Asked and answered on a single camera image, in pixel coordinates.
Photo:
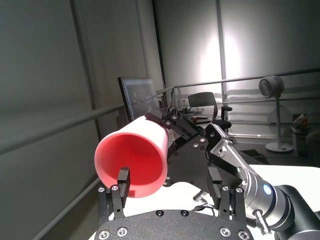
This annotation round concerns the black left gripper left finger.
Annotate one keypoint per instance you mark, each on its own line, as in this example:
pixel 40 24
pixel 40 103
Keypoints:
pixel 123 182

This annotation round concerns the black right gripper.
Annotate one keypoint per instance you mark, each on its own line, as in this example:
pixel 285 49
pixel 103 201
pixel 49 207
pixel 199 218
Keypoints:
pixel 187 162

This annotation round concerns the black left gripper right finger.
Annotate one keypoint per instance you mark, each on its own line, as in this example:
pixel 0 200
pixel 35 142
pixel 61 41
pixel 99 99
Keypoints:
pixel 230 202

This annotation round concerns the pink plastic cup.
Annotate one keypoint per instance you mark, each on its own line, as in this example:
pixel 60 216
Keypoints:
pixel 140 140

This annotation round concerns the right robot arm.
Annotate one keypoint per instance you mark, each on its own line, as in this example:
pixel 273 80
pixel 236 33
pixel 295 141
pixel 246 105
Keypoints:
pixel 275 200

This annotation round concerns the cluttered grey desk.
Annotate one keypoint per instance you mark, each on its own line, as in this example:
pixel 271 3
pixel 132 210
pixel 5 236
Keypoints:
pixel 186 115

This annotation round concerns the black mesh office chair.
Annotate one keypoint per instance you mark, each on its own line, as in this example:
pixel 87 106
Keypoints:
pixel 202 100

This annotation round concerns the black keyboard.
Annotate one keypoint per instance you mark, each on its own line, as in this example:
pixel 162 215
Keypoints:
pixel 253 157

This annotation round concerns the computer monitor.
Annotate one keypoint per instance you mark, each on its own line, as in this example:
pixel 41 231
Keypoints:
pixel 140 97

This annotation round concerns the grey floor railing bar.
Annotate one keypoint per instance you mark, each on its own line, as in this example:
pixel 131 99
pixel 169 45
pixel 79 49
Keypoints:
pixel 65 207

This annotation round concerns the thin grey railing bar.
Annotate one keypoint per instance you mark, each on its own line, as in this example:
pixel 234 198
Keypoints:
pixel 250 80

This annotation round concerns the thick grey railing bar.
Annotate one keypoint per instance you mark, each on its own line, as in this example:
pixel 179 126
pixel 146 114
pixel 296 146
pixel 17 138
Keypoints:
pixel 50 127

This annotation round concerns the grey standing fan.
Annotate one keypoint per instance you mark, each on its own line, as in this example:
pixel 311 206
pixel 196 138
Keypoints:
pixel 271 86

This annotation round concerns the lucky cat figurine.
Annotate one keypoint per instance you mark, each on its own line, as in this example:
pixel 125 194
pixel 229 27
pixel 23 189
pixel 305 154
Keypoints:
pixel 301 121

